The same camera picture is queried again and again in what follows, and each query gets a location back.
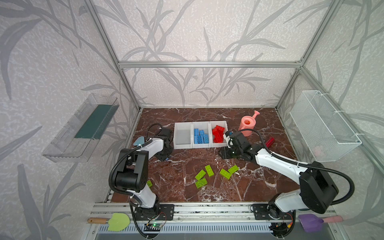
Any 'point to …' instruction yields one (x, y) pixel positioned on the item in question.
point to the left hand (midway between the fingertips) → (169, 148)
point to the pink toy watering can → (248, 122)
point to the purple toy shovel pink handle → (311, 223)
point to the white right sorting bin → (212, 126)
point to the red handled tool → (270, 141)
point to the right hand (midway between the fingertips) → (221, 147)
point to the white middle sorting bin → (202, 125)
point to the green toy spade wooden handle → (118, 222)
